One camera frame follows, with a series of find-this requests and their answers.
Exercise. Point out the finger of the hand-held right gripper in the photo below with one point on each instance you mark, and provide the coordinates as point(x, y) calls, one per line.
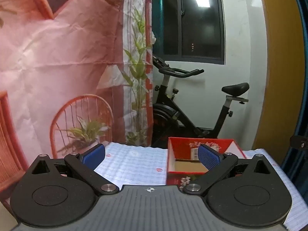
point(298, 141)

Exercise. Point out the pink printed backdrop cloth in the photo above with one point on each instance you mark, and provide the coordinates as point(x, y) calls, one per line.
point(60, 41)

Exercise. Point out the white crumpled bag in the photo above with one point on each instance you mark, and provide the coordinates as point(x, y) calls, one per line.
point(153, 39)

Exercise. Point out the black exercise bike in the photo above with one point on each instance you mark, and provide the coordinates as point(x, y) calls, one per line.
point(168, 115)

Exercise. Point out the red cardboard box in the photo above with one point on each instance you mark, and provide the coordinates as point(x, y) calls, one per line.
point(182, 146)

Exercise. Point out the dark framed window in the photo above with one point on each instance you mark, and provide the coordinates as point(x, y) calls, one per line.
point(199, 28)

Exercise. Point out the white checked tablecloth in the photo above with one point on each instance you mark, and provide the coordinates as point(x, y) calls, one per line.
point(134, 163)

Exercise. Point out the teal curtain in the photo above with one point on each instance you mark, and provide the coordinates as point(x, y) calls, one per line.
point(157, 9)

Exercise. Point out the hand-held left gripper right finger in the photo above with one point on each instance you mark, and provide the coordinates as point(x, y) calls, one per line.
point(209, 158)

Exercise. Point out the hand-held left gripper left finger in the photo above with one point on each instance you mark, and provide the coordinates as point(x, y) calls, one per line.
point(92, 156)

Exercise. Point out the brown wooden door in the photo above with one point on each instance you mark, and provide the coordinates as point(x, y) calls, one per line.
point(276, 53)

